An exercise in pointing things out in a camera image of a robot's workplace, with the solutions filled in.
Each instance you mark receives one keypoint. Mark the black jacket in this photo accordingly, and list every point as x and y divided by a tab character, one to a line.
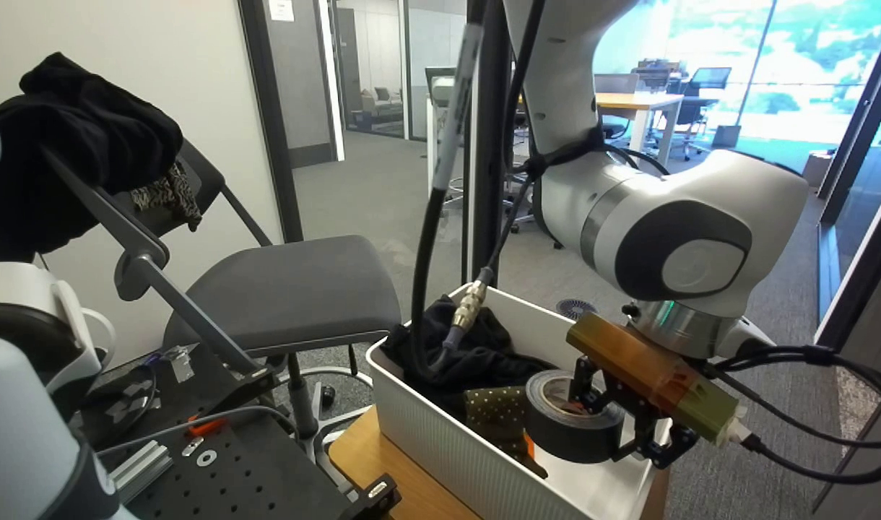
100	130

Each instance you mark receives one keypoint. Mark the olive dotted cloth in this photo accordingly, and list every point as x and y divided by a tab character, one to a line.
494	410

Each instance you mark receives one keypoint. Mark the wooden office desk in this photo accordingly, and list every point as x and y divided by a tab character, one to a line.
641	108

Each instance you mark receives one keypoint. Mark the black clothes in box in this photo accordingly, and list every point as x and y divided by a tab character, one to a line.
482	358

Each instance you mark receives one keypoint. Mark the white plastic box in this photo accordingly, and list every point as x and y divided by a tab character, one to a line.
487	478

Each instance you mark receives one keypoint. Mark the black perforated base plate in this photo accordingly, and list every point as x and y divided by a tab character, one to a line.
183	456

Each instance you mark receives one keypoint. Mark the black tape roll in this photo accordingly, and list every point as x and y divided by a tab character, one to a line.
562	424

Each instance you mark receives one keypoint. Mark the amber wrist camera box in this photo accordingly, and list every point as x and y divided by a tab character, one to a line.
662	378

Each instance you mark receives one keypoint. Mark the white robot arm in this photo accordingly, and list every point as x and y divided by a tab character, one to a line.
689	245

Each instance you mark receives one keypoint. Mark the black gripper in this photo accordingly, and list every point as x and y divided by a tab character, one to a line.
646	417

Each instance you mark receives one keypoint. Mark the grey office chair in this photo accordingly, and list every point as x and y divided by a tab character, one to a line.
274	312

